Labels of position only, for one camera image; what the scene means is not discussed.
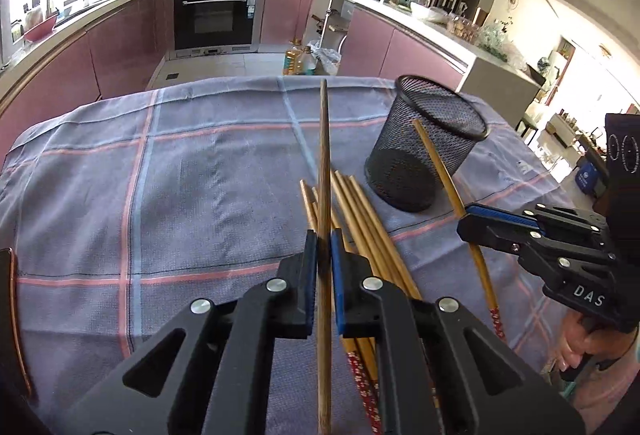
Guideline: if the golden chopstick red floral end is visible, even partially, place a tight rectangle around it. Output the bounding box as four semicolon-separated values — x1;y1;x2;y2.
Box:
412;119;506;342

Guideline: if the plain brown wooden chopstick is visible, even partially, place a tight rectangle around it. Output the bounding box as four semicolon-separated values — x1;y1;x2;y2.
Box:
317;79;332;434

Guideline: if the right hand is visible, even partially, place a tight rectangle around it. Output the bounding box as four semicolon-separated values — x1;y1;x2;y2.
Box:
556;311;637;371

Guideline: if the black mesh pen holder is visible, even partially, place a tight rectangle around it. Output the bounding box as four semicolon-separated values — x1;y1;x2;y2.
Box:
363;73;490;213

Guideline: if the blue plaid tablecloth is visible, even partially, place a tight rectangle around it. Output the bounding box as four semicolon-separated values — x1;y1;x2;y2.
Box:
1;77;573;434

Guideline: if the black phone orange edge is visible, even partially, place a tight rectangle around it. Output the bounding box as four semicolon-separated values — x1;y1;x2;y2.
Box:
0;247;32;398

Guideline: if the cooking oil bottle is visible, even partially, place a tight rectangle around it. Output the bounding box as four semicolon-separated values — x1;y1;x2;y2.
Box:
282;39;305;76

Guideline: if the built-in black oven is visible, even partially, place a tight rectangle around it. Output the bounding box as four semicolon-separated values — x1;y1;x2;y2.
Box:
172;0;265;58

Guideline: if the red bowl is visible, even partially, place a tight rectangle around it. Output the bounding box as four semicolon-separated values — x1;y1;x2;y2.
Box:
24;14;58;43

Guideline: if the black camera box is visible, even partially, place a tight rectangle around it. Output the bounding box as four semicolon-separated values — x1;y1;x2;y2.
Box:
594;114;640;265

